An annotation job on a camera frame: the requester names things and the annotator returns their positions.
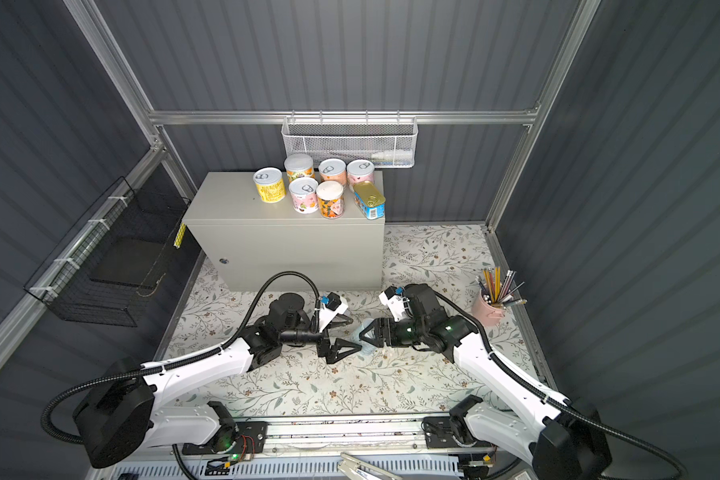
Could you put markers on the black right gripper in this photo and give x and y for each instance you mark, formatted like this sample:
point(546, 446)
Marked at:
point(381, 324)

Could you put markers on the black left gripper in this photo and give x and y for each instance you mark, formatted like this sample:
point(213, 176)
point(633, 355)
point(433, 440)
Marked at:
point(333, 352)

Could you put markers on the gold rectangular tin can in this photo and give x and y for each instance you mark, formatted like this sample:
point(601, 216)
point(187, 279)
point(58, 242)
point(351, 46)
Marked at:
point(369, 200)

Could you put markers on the pink white can pull tab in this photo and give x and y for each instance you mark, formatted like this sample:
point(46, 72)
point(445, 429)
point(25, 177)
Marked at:
point(359, 171)

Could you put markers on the orange can pull tab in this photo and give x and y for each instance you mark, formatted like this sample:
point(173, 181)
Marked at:
point(333, 169)

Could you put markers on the yellow can pull tab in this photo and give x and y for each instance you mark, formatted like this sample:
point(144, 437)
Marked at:
point(270, 184)

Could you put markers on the green orange can plastic lid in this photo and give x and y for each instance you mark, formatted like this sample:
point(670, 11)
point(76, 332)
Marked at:
point(299, 165)

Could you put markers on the teal can pull tab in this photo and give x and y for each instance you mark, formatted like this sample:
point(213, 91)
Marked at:
point(364, 334)

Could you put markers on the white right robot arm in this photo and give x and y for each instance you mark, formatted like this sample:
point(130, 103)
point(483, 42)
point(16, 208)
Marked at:
point(556, 437)

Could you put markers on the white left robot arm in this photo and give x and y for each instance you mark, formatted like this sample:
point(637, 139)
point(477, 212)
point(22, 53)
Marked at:
point(130, 387)

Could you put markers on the pink pencil cup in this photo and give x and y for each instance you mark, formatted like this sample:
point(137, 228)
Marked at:
point(486, 313)

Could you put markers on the pencils bundle in cup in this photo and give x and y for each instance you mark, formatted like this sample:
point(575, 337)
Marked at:
point(498, 290)

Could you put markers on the grey metal cabinet box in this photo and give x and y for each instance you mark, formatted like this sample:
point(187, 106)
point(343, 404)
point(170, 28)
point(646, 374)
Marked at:
point(248, 240)

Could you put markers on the black pad in basket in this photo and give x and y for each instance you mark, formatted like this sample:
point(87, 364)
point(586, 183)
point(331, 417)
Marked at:
point(129, 262)

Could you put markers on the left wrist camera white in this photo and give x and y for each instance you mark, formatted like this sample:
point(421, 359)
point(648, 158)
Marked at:
point(331, 305)

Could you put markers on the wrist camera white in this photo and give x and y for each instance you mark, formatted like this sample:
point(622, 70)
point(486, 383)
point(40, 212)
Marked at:
point(393, 299)
point(331, 305)

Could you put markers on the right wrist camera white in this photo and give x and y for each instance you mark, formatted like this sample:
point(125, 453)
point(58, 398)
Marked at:
point(393, 299)

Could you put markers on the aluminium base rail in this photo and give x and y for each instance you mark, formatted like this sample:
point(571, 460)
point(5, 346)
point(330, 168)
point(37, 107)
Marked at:
point(348, 435)

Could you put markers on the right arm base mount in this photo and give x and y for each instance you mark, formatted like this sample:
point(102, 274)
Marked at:
point(451, 431)

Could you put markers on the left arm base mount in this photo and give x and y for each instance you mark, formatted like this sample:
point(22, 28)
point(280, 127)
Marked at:
point(244, 438)

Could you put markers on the white wire mesh basket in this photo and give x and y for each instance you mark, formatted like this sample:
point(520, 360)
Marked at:
point(387, 145)

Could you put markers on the black wire mesh basket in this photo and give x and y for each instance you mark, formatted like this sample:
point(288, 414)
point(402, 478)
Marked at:
point(63, 285)

